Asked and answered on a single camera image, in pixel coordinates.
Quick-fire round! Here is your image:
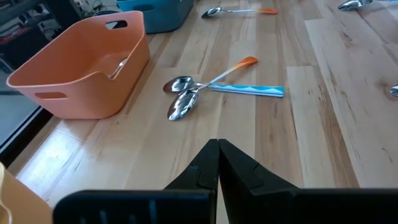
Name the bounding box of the blue plastic bin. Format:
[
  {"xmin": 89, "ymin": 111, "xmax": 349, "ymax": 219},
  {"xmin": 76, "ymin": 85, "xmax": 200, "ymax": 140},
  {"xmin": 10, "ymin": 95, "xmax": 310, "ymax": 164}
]
[{"xmin": 114, "ymin": 0, "xmax": 195, "ymax": 34}]

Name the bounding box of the spoon with orange handle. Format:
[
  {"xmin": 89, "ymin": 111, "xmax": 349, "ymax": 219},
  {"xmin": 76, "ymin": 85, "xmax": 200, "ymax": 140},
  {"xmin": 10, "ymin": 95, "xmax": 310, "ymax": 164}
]
[
  {"xmin": 201, "ymin": 6, "xmax": 279, "ymax": 19},
  {"xmin": 167, "ymin": 56, "xmax": 259, "ymax": 121}
]

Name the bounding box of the black aluminium rig frame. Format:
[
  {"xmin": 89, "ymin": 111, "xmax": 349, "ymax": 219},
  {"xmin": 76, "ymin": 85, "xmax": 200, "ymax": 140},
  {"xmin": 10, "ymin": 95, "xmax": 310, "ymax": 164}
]
[{"xmin": 0, "ymin": 107, "xmax": 53, "ymax": 169}]

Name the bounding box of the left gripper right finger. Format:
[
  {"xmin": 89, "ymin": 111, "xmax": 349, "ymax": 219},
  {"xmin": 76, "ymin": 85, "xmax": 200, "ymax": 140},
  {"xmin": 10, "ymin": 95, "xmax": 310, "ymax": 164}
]
[{"xmin": 219, "ymin": 139, "xmax": 398, "ymax": 224}]

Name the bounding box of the orange plastic bin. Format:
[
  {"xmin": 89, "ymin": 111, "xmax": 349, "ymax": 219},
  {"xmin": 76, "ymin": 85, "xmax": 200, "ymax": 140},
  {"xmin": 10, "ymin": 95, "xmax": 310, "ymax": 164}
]
[{"xmin": 6, "ymin": 11, "xmax": 150, "ymax": 120}]

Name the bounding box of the spoon with patterned blue handle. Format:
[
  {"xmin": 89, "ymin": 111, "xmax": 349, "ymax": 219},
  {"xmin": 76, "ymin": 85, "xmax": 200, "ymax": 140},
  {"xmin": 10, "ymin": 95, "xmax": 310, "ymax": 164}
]
[
  {"xmin": 107, "ymin": 57, "xmax": 128, "ymax": 80},
  {"xmin": 163, "ymin": 75, "xmax": 285, "ymax": 98},
  {"xmin": 338, "ymin": 0, "xmax": 374, "ymax": 12}
]

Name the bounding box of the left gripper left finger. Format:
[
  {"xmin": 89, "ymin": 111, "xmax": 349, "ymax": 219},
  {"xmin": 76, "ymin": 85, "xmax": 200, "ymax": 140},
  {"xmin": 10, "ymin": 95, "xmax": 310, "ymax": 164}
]
[{"xmin": 52, "ymin": 139, "xmax": 220, "ymax": 224}]

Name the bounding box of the yellow plastic bin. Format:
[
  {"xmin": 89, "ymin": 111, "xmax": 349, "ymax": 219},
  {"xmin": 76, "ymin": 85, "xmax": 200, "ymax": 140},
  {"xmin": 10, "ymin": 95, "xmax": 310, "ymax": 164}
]
[{"xmin": 0, "ymin": 161, "xmax": 53, "ymax": 224}]

